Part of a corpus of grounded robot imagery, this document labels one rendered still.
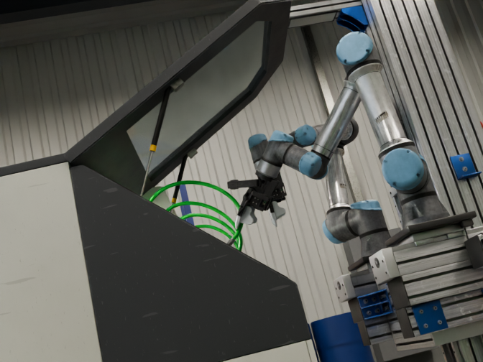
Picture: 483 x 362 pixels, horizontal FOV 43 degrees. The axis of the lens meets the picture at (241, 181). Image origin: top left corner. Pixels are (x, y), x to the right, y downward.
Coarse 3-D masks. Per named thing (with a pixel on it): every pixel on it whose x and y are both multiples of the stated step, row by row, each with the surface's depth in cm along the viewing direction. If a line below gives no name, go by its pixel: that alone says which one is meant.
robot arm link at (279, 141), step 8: (272, 136) 203; (280, 136) 201; (288, 136) 201; (272, 144) 202; (280, 144) 201; (288, 144) 201; (264, 152) 204; (272, 152) 202; (280, 152) 201; (264, 160) 203; (272, 160) 202; (280, 160) 202
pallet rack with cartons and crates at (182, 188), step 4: (180, 188) 750; (184, 188) 750; (180, 192) 748; (184, 192) 748; (184, 196) 747; (184, 200) 745; (188, 200) 746; (180, 208) 825; (184, 208) 742; (188, 208) 743; (184, 212) 823; (188, 212) 741; (188, 220) 738; (192, 220) 739
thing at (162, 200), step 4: (152, 188) 256; (156, 188) 256; (160, 188) 256; (148, 192) 255; (152, 192) 255; (164, 192) 255; (144, 196) 255; (148, 196) 255; (160, 196) 255; (164, 196) 255; (156, 200) 254; (160, 200) 254; (164, 200) 254; (168, 200) 254; (156, 204) 254; (160, 204) 254; (164, 204) 254; (168, 204) 254; (164, 208) 253; (172, 212) 253
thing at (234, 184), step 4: (232, 180) 209; (236, 180) 210; (240, 180) 208; (244, 180) 207; (248, 180) 206; (252, 180) 206; (256, 180) 205; (228, 184) 209; (232, 184) 208; (236, 184) 208; (240, 184) 207; (244, 184) 207; (248, 184) 206; (252, 184) 206; (256, 184) 205; (228, 188) 209; (232, 188) 209; (236, 188) 209
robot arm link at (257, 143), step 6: (252, 138) 235; (258, 138) 234; (264, 138) 235; (252, 144) 234; (258, 144) 233; (264, 144) 234; (252, 150) 234; (258, 150) 233; (252, 156) 234; (258, 156) 232
